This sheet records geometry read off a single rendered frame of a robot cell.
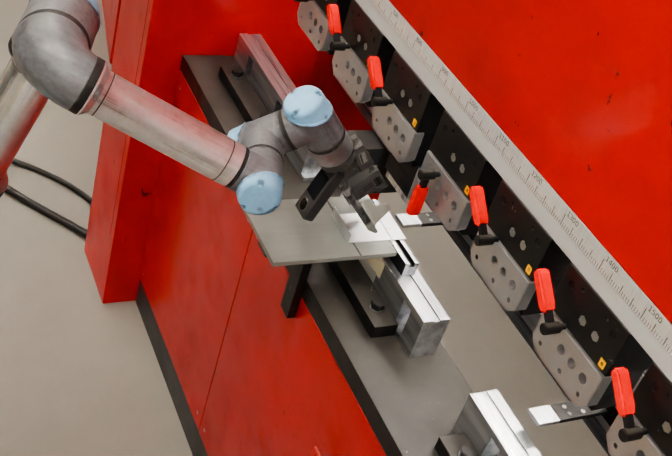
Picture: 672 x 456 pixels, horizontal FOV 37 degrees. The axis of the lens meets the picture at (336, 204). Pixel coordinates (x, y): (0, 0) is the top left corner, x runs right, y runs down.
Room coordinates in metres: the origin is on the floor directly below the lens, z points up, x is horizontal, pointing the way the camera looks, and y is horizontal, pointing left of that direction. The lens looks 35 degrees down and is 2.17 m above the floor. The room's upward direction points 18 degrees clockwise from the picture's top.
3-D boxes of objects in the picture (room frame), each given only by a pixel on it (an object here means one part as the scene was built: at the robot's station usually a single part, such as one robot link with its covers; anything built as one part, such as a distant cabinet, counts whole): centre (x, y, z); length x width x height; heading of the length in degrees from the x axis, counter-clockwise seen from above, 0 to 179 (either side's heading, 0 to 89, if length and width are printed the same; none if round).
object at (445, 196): (1.53, -0.20, 1.26); 0.15 x 0.09 x 0.17; 34
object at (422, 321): (1.63, -0.14, 0.92); 0.39 x 0.06 x 0.10; 34
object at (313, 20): (2.03, 0.14, 1.26); 0.15 x 0.09 x 0.17; 34
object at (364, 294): (1.61, -0.08, 0.89); 0.30 x 0.05 x 0.03; 34
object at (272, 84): (2.13, 0.20, 0.92); 0.50 x 0.06 x 0.10; 34
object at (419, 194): (1.51, -0.14, 1.20); 0.04 x 0.02 x 0.10; 124
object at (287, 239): (1.59, 0.02, 1.00); 0.26 x 0.18 x 0.01; 124
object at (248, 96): (2.14, 0.28, 0.89); 0.30 x 0.05 x 0.03; 34
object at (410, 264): (1.66, -0.12, 0.99); 0.20 x 0.03 x 0.03; 34
